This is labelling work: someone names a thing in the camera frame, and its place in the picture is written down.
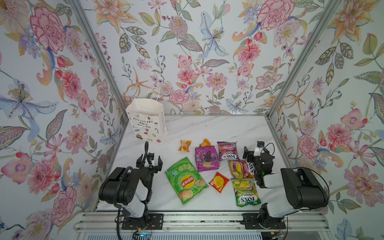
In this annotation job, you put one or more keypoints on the small orange candy packet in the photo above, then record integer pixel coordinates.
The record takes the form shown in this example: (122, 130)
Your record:
(185, 146)

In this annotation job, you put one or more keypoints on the pink Foxs candy bag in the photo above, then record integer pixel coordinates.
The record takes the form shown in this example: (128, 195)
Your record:
(228, 151)

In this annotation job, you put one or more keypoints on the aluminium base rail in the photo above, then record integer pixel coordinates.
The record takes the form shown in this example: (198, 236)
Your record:
(233, 221)

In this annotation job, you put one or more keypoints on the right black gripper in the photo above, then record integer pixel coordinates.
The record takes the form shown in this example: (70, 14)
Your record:
(252, 157)

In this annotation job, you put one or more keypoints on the green Lays chips bag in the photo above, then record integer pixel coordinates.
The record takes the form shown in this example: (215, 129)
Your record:
(186, 180)

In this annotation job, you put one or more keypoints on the small orange snack packet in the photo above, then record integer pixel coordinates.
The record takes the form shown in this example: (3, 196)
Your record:
(205, 143)

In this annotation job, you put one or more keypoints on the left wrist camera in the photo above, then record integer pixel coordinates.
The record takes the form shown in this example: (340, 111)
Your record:
(150, 158)

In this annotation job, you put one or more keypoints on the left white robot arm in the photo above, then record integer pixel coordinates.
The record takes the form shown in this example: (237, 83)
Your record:
(130, 190)

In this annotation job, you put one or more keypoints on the orange Foxs candy bag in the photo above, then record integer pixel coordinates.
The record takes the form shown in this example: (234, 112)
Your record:
(241, 169)

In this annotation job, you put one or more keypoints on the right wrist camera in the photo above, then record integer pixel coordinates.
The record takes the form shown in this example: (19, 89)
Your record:
(258, 151)

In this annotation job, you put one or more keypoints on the purple snack bag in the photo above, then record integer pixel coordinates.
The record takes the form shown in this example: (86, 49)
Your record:
(207, 158)

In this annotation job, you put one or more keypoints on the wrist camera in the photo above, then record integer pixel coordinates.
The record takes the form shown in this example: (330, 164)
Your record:
(150, 158)
(258, 151)

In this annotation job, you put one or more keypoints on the white paper gift bag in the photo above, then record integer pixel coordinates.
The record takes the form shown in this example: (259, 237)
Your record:
(147, 119)

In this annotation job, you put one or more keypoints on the green Foxs candy bag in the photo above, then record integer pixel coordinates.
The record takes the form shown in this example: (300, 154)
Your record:
(245, 192)

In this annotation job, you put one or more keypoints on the small red snack packet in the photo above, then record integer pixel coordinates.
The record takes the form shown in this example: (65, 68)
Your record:
(219, 182)

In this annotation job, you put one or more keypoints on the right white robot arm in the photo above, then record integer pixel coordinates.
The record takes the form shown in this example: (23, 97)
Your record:
(302, 190)

